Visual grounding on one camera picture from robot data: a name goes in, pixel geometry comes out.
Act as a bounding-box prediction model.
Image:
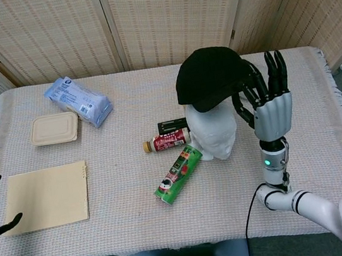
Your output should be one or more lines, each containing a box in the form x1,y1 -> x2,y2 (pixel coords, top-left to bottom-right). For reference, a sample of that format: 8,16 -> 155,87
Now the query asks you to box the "black baseball cap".
171,42 -> 251,117

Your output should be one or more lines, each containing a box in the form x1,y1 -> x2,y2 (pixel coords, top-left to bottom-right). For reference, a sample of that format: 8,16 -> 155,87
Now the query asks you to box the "red label drink bottle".
141,127 -> 193,154

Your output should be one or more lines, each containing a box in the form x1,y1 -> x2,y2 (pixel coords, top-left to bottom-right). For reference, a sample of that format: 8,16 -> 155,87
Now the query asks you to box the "blue wet wipes pack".
41,71 -> 116,136

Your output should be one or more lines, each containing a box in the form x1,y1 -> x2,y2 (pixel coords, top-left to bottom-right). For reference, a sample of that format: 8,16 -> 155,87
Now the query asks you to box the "green chips can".
147,142 -> 209,208

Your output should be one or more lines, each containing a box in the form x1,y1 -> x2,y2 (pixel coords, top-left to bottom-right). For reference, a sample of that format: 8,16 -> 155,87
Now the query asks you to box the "black rectangular comb case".
156,117 -> 189,136

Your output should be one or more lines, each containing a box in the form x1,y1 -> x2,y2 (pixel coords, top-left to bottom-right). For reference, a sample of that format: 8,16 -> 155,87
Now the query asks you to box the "white foam mannequin head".
184,96 -> 242,165

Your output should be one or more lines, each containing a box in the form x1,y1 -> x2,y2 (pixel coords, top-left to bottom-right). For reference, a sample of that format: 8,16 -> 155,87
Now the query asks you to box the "beige lunch box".
28,110 -> 82,148

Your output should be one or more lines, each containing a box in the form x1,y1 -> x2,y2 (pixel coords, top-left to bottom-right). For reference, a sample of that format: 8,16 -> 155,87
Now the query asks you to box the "woven folding screen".
0,0 -> 342,118

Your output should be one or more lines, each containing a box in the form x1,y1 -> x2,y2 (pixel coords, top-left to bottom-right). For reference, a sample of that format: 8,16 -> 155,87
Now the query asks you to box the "white woven tablecloth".
0,40 -> 342,256

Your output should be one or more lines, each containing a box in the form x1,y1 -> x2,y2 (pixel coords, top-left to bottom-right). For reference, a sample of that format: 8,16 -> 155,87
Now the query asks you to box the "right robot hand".
225,48 -> 298,147

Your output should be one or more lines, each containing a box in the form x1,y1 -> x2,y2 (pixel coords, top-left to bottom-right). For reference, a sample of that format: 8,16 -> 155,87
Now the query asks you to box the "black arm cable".
238,182 -> 274,256

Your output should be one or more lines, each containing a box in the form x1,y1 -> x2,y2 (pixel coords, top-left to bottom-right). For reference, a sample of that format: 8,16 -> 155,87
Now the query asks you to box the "beige paper folder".
0,160 -> 95,237

